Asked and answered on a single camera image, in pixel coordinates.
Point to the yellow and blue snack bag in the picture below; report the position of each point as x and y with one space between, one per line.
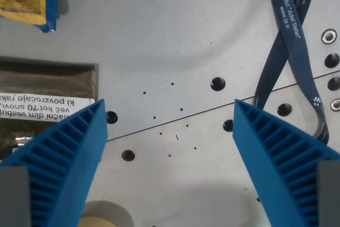
25 7

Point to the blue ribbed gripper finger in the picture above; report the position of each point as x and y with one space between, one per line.
66 158
279 155

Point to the brown tobacco pouch with warning label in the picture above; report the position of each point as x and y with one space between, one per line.
45 102

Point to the cream round object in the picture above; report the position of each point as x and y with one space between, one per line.
94 222

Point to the silver bolt in table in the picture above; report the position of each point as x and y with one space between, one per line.
329 35
336 104

